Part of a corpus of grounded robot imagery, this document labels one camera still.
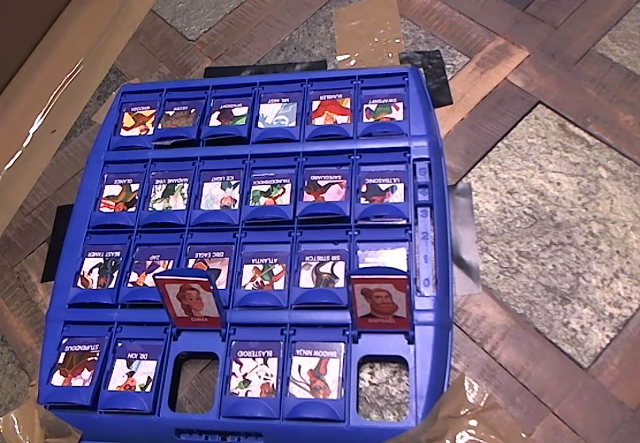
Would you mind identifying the blue flap Enzo Stupendous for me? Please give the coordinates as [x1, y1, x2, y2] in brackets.
[39, 323, 114, 407]

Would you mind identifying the blue flap Safeguard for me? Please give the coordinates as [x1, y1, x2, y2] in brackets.
[296, 155, 352, 222]

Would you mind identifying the blue flap Thundershock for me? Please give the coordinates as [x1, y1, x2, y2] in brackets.
[242, 156, 299, 224]

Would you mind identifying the blue flap Ultrasonic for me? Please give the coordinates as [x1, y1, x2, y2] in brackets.
[353, 152, 411, 223]

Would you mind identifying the blue flap Sir Stretch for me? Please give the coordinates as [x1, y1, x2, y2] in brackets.
[292, 230, 351, 308]

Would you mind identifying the blue flap glossy blank card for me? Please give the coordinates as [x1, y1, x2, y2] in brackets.
[352, 230, 412, 284]

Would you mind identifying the blue flap Atlantia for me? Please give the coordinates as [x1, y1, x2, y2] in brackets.
[233, 232, 294, 309]

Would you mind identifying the blue flap Rumbler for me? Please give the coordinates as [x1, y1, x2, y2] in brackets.
[304, 80, 356, 140]

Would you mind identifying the blue flap Mr Frost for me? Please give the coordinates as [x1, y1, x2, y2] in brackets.
[251, 82, 305, 143]

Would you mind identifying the blue flap Ice Light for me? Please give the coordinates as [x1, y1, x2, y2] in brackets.
[189, 159, 247, 226]

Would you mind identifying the blue flap Swapshift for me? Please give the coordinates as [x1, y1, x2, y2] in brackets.
[356, 76, 410, 138]

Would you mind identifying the blue flap Eric Eagle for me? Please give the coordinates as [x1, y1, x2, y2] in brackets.
[182, 232, 239, 309]

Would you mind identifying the blue flap red Raphael card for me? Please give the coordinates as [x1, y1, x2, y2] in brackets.
[348, 273, 415, 333]

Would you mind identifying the blue flap dark green figure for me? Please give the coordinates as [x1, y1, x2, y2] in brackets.
[200, 85, 256, 142]

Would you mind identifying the black tape piece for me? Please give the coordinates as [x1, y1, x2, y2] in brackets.
[203, 60, 329, 79]
[399, 50, 454, 107]
[40, 204, 76, 284]

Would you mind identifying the glossy dark tape piece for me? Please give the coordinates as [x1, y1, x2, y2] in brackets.
[448, 181, 484, 298]

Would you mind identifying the blue flap Madame Vine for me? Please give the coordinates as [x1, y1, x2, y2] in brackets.
[138, 161, 196, 227]

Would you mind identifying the blue Guess Who game board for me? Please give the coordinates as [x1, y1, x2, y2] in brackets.
[37, 65, 455, 443]

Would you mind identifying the blue flap red Emma card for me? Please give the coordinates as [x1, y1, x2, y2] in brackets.
[152, 268, 225, 329]

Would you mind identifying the blue flap Gecko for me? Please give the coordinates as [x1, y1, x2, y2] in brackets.
[153, 90, 207, 145]

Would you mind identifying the blue flap Shadow Ninja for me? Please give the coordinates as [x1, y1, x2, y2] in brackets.
[282, 327, 349, 422]

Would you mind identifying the blue flap Blasteroid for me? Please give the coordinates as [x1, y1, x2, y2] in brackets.
[219, 327, 286, 418]

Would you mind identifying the brown packing tape patch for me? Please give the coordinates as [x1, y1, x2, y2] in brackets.
[333, 0, 405, 68]

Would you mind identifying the blue flap Zap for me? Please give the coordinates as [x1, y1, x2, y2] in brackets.
[118, 235, 182, 304]

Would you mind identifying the blue flap yellow red figure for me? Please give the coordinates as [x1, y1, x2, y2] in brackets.
[110, 90, 162, 150]

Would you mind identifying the blue flap Glance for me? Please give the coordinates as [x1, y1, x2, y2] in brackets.
[89, 162, 149, 228]

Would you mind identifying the blue flap Beast Tamer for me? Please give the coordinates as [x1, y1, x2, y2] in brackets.
[67, 235, 129, 307]

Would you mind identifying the blue flap Dr Ion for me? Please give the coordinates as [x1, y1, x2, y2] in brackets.
[98, 325, 171, 413]

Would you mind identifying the crumpled brown packing tape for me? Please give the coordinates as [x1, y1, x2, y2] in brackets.
[0, 402, 84, 443]
[394, 372, 529, 443]

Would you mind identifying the brown cardboard wall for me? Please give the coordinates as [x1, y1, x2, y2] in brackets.
[0, 0, 181, 237]

